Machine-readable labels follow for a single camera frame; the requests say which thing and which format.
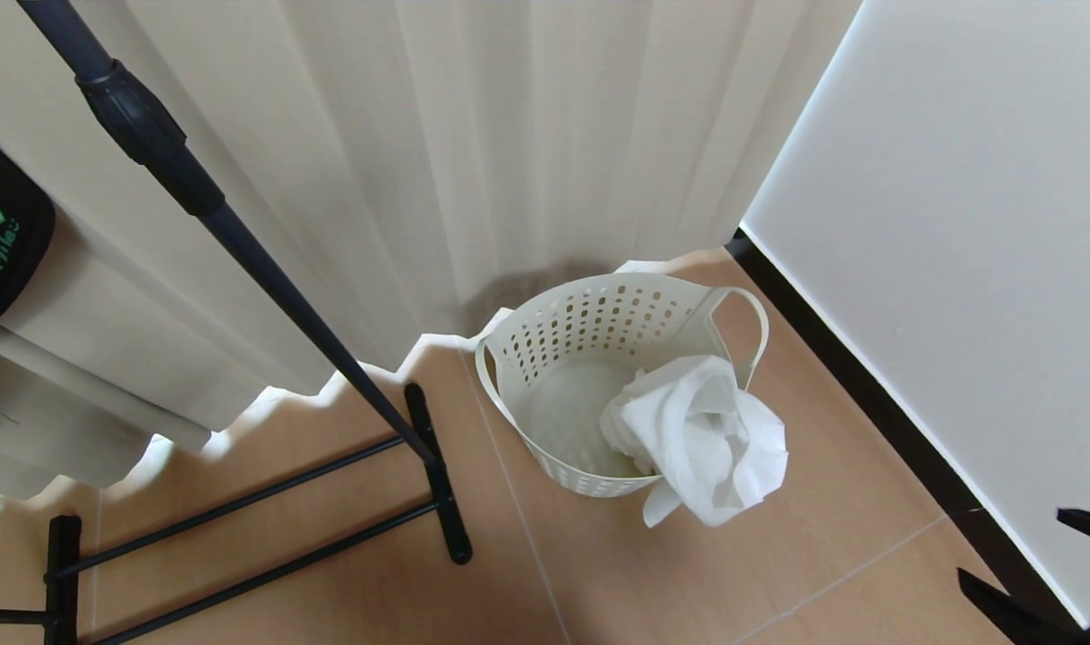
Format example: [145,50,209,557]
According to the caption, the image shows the white garment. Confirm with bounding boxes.
[598,354,791,529]

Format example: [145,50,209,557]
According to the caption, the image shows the black shorts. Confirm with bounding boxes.
[0,124,58,343]

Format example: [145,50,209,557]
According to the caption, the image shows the white laundry basket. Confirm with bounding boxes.
[474,271,771,499]

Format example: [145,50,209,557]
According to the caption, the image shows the black clothes rack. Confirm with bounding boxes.
[0,0,474,645]

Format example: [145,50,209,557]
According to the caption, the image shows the beige curtain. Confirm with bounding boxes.
[0,0,865,503]

